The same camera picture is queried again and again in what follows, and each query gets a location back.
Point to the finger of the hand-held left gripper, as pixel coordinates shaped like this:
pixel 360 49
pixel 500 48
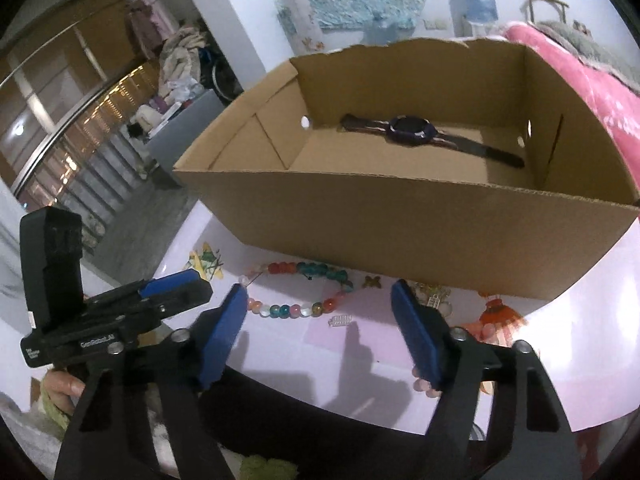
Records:
pixel 170 282
pixel 190 295

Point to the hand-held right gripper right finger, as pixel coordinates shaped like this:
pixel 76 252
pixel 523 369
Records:
pixel 417 335

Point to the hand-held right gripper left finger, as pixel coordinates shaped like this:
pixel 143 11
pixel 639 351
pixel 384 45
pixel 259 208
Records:
pixel 225 335

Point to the silver rectangular charm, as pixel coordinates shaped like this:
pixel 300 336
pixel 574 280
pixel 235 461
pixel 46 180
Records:
pixel 434 301

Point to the silver ribbed clip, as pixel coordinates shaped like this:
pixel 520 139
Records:
pixel 340 320

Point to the brown cardboard box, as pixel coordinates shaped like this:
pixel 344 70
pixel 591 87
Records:
pixel 400 225

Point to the person's left hand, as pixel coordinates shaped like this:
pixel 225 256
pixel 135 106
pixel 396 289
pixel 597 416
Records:
pixel 65 385

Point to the metal railing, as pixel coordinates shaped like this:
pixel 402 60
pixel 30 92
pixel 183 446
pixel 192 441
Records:
pixel 100 160

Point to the white green fuzzy garment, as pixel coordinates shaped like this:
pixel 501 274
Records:
pixel 265 467

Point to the grey board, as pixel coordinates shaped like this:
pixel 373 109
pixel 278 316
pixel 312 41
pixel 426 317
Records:
pixel 185 130

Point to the black wrist watch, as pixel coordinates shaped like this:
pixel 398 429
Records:
pixel 412 130

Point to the bicycle wheel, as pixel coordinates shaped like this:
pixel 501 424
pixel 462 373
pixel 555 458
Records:
pixel 225 77

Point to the pile of clothes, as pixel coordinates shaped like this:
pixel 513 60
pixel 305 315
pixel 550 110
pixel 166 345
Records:
pixel 180 55

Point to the pink hanging clothes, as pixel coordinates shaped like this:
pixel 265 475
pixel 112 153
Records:
pixel 150 25

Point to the pink printed blanket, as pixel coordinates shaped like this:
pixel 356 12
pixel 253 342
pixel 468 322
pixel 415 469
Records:
pixel 600 105

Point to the white water dispenser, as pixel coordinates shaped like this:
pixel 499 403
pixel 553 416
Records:
pixel 457 10

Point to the grey fuzzy blanket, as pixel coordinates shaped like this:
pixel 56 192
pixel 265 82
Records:
pixel 590 47

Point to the wall socket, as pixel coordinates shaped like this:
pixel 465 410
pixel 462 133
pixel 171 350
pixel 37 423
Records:
pixel 436 24

